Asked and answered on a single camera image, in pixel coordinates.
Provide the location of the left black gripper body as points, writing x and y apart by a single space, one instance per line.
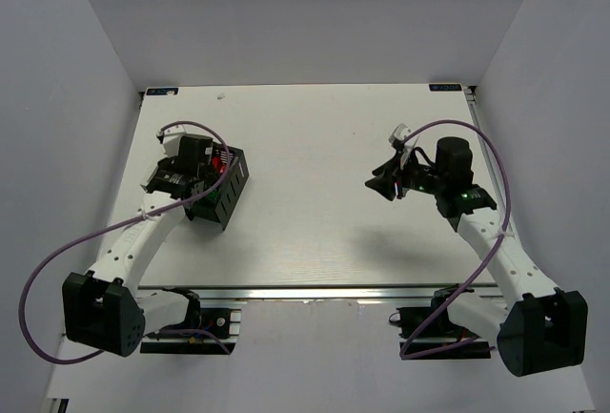
210 184

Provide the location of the right corner label sticker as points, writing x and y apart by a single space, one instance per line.
445 87

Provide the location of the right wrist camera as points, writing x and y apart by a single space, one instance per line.
398 141

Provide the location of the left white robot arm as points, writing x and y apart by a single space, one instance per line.
102 307

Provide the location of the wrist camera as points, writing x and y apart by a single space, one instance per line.
398 141
169 139

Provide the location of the corner label sticker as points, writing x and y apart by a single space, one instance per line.
445 87
161 91

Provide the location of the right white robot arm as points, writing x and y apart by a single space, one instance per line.
541 327

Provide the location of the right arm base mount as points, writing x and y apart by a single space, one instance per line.
440 340

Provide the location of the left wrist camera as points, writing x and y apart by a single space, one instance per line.
169 139

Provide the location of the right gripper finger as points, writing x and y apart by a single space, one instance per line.
384 186
389 167

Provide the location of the left corner label sticker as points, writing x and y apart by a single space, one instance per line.
161 91

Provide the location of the black slotted container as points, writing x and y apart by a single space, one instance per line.
229 190

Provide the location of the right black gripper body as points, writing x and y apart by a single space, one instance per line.
397 177

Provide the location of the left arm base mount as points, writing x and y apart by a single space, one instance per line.
179 322

